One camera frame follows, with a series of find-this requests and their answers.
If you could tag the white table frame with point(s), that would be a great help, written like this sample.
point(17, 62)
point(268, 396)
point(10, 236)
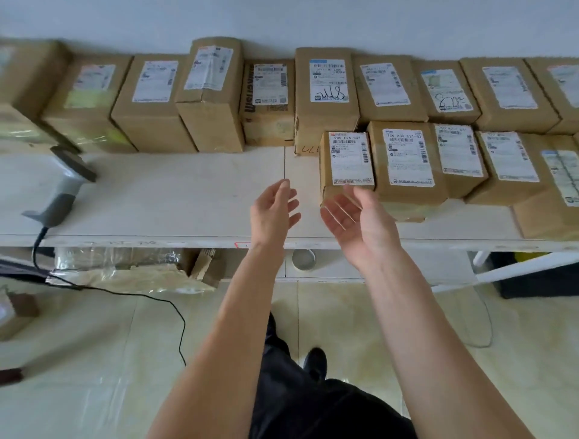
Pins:
point(520, 267)

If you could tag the person's left fingers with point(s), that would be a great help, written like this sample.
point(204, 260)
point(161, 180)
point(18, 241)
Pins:
point(289, 199)

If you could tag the black shoe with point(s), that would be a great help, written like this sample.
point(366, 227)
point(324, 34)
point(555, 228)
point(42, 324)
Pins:
point(315, 364)

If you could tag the rows of labelled cardboard parcels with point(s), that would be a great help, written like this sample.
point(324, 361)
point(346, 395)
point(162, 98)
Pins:
point(407, 158)

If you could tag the person's right fingers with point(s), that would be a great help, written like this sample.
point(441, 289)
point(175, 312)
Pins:
point(337, 212)

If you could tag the torn cardboard piece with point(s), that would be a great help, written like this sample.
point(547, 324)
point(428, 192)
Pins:
point(206, 267)

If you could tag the person's right hand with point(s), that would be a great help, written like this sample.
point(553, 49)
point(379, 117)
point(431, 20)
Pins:
point(368, 230)

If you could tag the black trousers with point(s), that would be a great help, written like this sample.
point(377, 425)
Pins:
point(294, 402)

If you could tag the grey handheld barcode scanner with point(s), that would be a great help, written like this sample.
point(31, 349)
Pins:
point(63, 194)

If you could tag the person's right forearm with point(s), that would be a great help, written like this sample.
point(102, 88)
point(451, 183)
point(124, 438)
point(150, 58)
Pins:
point(429, 343)

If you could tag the black storage bin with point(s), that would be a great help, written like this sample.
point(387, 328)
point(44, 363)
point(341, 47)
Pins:
point(538, 276)

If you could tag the small brown cardboard box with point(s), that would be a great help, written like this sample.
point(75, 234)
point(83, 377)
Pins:
point(16, 314)

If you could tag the person's left hand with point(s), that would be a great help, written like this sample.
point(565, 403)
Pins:
point(269, 217)

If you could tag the white tape roll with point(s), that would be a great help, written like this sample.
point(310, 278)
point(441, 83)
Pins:
point(303, 259)

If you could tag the person's left forearm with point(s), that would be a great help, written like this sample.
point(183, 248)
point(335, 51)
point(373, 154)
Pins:
point(226, 343)

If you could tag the clear plastic wrapped package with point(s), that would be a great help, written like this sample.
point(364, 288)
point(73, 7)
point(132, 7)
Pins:
point(122, 271)

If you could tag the dark brown small object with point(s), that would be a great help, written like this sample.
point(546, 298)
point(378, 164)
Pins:
point(11, 375)

